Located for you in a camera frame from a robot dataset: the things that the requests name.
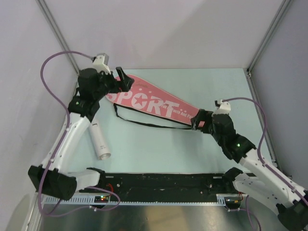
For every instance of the aluminium frame post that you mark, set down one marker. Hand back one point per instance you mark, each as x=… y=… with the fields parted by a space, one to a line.
x=57 y=32
x=280 y=14

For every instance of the aluminium frame post left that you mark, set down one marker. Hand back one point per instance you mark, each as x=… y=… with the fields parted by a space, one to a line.
x=57 y=32

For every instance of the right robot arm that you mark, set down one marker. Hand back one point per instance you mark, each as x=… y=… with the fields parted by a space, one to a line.
x=269 y=186

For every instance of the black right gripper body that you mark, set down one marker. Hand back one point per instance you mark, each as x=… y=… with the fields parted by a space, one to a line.
x=205 y=116

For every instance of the pink racket bag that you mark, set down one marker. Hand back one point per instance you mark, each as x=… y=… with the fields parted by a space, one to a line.
x=146 y=98

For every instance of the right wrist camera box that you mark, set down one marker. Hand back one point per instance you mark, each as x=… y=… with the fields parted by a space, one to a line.
x=223 y=107

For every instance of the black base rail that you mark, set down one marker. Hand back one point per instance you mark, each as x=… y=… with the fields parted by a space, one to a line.
x=173 y=187

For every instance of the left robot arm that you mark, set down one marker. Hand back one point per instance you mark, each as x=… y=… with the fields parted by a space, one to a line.
x=52 y=176

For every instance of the aluminium frame post right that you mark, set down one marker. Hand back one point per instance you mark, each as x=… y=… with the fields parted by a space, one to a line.
x=280 y=14

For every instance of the white shuttlecock tube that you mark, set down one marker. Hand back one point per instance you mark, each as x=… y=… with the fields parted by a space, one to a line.
x=101 y=148

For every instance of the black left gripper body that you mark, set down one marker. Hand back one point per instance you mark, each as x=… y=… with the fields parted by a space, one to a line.
x=108 y=83

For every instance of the white slotted cable duct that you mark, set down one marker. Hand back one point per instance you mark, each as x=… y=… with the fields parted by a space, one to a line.
x=218 y=200

